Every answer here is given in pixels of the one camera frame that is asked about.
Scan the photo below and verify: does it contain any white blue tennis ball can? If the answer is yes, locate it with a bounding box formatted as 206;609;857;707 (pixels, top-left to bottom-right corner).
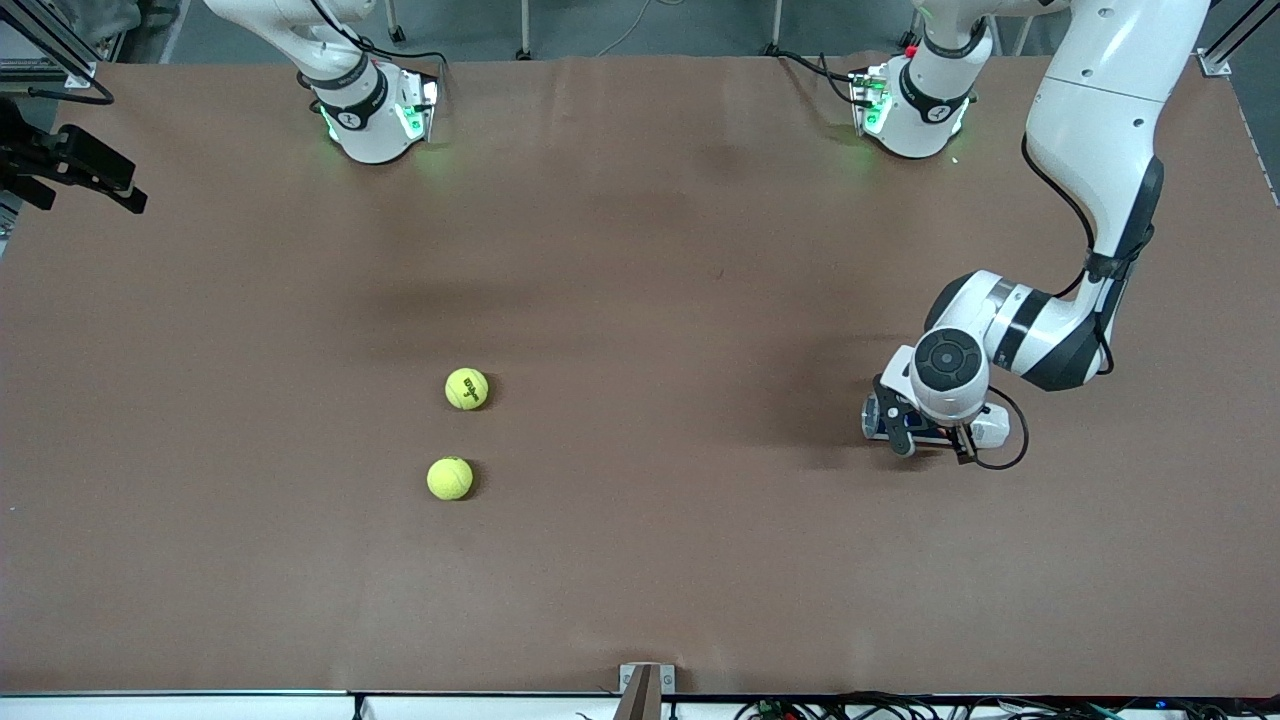
862;393;1012;449

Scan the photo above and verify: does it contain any yellow tennis ball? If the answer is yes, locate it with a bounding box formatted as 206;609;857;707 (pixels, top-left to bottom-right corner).
427;456;474;501
445;367;490;411

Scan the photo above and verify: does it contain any brown table cover mat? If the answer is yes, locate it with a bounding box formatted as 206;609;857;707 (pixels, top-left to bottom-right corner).
0;52;1280;699

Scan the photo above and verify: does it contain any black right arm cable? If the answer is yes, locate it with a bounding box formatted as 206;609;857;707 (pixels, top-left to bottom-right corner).
0;60;116;107

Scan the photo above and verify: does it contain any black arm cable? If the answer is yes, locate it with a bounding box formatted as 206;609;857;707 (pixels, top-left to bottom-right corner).
0;60;116;107
960;135;1151;471

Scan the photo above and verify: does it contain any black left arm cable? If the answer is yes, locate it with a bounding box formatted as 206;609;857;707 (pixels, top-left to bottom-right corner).
960;135;1151;471

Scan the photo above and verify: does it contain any aluminium frame post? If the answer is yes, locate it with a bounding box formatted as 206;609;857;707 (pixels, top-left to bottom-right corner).
1198;0;1280;78
0;0;98;89

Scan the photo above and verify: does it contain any tangled black cable bundle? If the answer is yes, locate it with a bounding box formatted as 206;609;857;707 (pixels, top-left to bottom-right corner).
735;692;1280;720

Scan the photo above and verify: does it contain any black right base cable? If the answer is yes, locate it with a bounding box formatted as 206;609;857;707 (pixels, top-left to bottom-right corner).
305;0;448;76

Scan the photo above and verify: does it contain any black base cable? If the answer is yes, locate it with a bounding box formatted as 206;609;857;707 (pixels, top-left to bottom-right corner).
778;48;866;106
305;0;448;76

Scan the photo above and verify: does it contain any grey metal table bracket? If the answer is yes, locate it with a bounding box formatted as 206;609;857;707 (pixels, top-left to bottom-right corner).
618;662;677;696

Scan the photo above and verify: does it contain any black left base cable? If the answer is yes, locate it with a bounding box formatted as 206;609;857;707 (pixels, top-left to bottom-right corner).
778;48;866;106

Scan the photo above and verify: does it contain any white floor cable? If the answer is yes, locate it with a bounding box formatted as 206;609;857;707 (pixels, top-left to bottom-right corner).
598;0;693;58

